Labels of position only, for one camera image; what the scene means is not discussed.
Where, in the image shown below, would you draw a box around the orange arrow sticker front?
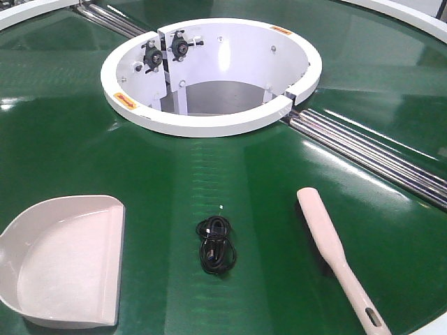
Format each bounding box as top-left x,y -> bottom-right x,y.
113,92 -> 138,110

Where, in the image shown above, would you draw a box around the right black bearing block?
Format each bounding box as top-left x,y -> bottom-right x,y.
168,29 -> 204,62

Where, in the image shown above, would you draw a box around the steel rollers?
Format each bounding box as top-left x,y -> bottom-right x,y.
286,110 -> 446,211
72,1 -> 147,38

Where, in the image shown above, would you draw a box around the black bearing block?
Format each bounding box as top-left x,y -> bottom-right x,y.
168,29 -> 204,62
141,40 -> 163,74

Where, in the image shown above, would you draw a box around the orange arrow sticker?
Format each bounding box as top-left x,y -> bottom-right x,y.
113,92 -> 138,110
270,26 -> 293,36

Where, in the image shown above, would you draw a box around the steel rollers far left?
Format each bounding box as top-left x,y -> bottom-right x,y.
72,1 -> 147,38

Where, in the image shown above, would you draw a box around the white rim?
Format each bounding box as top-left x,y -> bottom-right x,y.
343,0 -> 446,44
0,0 -> 80,30

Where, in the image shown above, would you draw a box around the left black bearing block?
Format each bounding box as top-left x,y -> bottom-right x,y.
141,40 -> 163,74

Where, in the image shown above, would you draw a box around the steel rollers near right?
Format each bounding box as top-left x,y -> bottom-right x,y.
286,110 -> 446,211

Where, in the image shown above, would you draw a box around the pink plastic dustpan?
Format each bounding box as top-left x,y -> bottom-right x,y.
1,195 -> 125,329

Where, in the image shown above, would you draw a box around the pink handled brush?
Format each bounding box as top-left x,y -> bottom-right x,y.
297,187 -> 390,334

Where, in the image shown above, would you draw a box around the orange arrow sticker back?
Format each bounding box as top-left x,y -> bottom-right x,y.
270,26 -> 293,36

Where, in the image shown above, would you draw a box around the white outer rim left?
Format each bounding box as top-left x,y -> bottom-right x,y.
0,0 -> 80,30

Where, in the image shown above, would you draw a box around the white inner conveyor ring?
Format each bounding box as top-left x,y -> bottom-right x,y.
100,17 -> 323,138

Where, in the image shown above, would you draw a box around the white outer rim right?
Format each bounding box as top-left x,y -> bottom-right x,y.
343,0 -> 446,44

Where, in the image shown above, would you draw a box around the black cable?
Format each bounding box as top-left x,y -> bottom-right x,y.
195,215 -> 238,276

